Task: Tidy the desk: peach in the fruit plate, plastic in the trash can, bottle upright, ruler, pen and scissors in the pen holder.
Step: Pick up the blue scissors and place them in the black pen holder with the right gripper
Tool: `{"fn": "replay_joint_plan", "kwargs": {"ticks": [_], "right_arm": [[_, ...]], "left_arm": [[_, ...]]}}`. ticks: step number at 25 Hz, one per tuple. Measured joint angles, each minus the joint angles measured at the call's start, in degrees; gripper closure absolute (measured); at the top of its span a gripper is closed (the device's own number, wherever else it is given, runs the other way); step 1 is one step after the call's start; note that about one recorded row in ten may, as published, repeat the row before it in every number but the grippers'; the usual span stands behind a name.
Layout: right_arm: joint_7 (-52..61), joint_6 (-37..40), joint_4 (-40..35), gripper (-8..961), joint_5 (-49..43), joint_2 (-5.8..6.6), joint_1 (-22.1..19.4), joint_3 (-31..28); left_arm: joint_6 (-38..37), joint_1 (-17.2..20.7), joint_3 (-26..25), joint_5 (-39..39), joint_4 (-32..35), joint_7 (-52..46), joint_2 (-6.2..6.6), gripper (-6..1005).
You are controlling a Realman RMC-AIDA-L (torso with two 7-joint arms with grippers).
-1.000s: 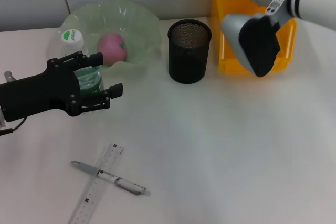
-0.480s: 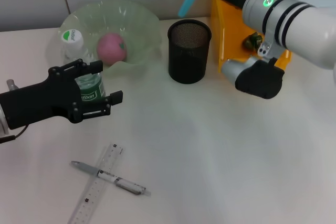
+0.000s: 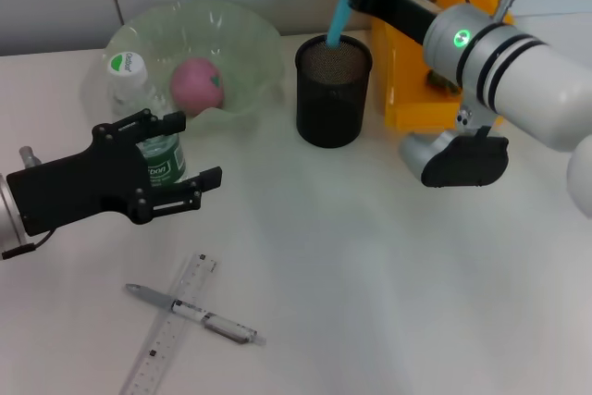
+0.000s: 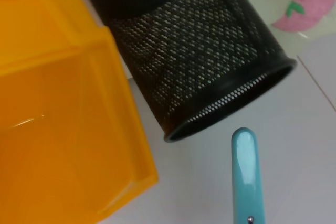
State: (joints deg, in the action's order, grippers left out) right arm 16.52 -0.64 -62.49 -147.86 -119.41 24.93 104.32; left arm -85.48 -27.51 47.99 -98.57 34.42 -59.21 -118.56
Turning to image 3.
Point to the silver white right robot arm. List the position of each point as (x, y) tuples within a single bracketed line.
[(522, 76)]

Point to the pink peach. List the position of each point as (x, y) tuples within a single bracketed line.
[(194, 85)]

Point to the green plastic wrapper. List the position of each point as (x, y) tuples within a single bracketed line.
[(441, 80)]

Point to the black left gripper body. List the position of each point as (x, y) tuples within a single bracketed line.
[(78, 187)]

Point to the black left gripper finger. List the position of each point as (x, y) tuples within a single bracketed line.
[(210, 177), (173, 122)]

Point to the black mesh pen holder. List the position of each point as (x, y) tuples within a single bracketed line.
[(330, 108)]

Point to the clear water bottle green label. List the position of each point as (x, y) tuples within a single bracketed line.
[(122, 85)]

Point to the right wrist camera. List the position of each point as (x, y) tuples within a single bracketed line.
[(462, 164)]

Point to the blue scissors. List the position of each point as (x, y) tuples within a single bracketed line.
[(337, 20)]

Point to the grey white pen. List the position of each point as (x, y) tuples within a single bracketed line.
[(185, 309)]

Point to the clear plastic ruler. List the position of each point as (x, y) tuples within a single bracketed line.
[(162, 344)]

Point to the green glass fruit plate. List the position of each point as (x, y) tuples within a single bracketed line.
[(250, 43)]

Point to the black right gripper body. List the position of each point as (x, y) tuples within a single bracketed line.
[(402, 6)]

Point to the yellow plastic bin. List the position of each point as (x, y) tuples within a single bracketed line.
[(416, 108)]

